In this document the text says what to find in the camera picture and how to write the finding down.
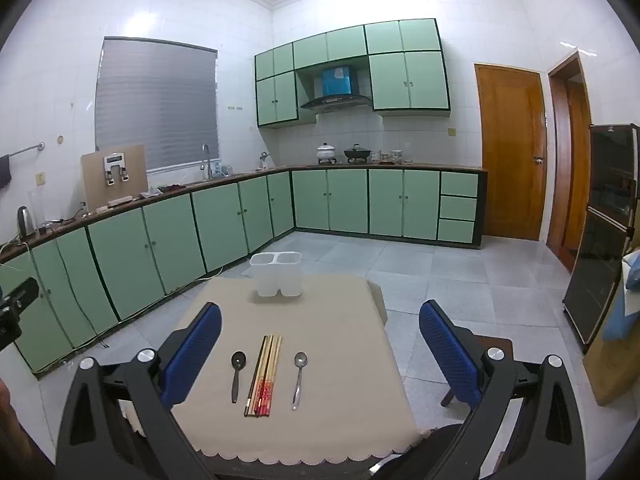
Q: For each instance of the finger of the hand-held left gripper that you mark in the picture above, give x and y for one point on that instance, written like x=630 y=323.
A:
x=22 y=294

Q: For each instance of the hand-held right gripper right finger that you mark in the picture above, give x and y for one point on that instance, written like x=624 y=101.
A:
x=450 y=355

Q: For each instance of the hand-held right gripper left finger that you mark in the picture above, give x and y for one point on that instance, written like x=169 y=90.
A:
x=192 y=355

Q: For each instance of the black spoon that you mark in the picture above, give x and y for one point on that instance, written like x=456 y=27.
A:
x=238 y=360

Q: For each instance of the bundle of chopsticks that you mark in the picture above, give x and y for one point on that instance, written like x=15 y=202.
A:
x=262 y=380

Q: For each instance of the metal spoon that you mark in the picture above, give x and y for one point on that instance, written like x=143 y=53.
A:
x=300 y=359

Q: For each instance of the white two-compartment utensil holder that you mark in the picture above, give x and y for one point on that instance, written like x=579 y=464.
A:
x=275 y=280

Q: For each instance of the person's left forearm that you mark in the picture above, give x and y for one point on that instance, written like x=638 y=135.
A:
x=12 y=420

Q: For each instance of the steel electric kettle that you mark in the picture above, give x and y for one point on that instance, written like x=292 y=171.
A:
x=26 y=222

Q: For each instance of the dark towel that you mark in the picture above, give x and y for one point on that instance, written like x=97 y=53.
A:
x=5 y=172

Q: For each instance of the cardboard sheet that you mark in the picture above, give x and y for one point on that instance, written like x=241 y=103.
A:
x=95 y=180

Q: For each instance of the light wooden furniture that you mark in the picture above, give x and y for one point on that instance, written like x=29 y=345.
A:
x=615 y=370

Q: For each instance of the blue cloth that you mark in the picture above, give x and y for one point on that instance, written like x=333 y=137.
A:
x=625 y=317

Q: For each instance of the green base kitchen cabinets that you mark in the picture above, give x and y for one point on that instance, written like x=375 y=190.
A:
x=350 y=200

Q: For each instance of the metal sink faucet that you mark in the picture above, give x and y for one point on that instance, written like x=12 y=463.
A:
x=209 y=165

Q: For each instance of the clear glass jar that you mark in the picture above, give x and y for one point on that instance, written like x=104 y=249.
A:
x=376 y=156

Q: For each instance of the closed wooden door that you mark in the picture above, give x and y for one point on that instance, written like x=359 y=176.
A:
x=510 y=150

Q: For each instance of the open wooden door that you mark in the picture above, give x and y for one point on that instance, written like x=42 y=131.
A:
x=557 y=160

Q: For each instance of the black wok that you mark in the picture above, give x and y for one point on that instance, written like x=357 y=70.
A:
x=357 y=152

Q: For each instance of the black glass cabinet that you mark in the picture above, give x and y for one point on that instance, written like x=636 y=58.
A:
x=605 y=185

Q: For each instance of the grey window blind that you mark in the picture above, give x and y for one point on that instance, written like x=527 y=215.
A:
x=155 y=105

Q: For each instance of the white cooking pot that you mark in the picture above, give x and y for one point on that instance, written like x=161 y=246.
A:
x=327 y=152

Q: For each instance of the black range hood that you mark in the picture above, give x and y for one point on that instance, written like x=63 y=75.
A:
x=335 y=102

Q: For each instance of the metal towel rail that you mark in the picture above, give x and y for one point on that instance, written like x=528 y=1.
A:
x=25 y=150

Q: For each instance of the white mounted bracket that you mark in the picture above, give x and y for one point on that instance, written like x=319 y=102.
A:
x=116 y=161

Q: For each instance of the small wall tap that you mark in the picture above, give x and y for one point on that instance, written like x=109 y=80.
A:
x=262 y=159

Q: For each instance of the green wall cabinets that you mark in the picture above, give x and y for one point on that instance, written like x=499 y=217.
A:
x=410 y=80

